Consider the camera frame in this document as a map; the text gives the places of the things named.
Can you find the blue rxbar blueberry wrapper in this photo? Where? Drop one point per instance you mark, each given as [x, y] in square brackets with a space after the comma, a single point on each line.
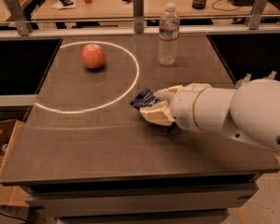
[145, 98]

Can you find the small clear sanitizer bottle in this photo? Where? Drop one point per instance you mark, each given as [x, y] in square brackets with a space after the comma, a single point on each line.
[243, 81]

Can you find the left metal bracket post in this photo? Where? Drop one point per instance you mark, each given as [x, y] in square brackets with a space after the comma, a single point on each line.
[23, 26]

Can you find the white drawer cabinet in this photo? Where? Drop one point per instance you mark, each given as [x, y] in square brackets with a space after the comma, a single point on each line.
[154, 196]

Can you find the black mesh pen cup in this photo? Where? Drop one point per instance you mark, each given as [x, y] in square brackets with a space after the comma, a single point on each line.
[199, 4]

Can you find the clear plastic water bottle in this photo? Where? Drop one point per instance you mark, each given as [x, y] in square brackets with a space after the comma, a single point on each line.
[168, 35]

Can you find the middle metal bracket post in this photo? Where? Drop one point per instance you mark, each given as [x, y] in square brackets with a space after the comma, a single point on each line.
[138, 16]

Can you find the metal bracket post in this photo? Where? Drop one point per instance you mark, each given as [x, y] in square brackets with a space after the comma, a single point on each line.
[252, 22]
[23, 26]
[138, 16]

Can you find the right metal bracket post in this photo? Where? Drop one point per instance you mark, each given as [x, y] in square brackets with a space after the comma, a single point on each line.
[252, 22]

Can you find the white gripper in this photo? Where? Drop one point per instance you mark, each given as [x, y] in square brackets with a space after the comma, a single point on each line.
[183, 106]

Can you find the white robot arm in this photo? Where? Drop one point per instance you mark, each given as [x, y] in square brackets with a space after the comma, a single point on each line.
[249, 114]

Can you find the red apple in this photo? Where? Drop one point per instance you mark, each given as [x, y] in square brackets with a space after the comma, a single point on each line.
[93, 56]

